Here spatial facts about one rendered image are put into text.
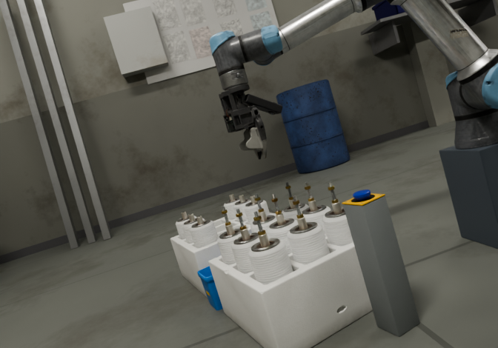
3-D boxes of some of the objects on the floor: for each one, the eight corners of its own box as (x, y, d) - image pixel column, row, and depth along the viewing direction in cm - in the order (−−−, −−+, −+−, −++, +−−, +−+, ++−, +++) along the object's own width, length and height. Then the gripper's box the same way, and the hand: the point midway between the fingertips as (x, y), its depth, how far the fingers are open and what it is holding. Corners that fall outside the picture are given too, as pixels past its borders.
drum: (335, 158, 410) (314, 84, 404) (362, 158, 358) (338, 73, 352) (290, 173, 398) (267, 98, 392) (310, 175, 346) (285, 88, 340)
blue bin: (278, 269, 147) (269, 239, 146) (292, 275, 137) (282, 243, 136) (206, 303, 135) (196, 271, 134) (216, 312, 125) (204, 278, 124)
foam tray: (319, 264, 139) (306, 218, 138) (402, 292, 103) (385, 229, 102) (224, 313, 123) (207, 261, 122) (283, 366, 88) (261, 292, 86)
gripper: (214, 95, 111) (236, 166, 113) (226, 87, 101) (249, 164, 103) (241, 89, 114) (261, 157, 116) (255, 81, 104) (277, 155, 106)
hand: (263, 153), depth 110 cm, fingers open, 3 cm apart
